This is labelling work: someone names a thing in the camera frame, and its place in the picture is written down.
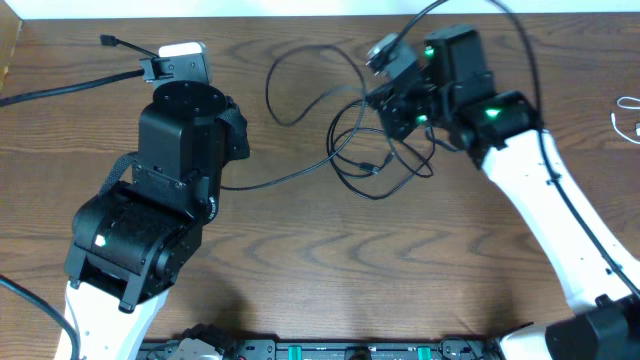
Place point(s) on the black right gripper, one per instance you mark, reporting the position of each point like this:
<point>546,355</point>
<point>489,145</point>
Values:
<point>392,108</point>

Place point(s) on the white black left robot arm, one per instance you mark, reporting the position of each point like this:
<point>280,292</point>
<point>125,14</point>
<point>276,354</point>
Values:
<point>130,241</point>

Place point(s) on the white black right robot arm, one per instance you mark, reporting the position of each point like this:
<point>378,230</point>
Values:
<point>450,86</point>

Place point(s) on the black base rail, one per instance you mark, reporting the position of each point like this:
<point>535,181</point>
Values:
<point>209,342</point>

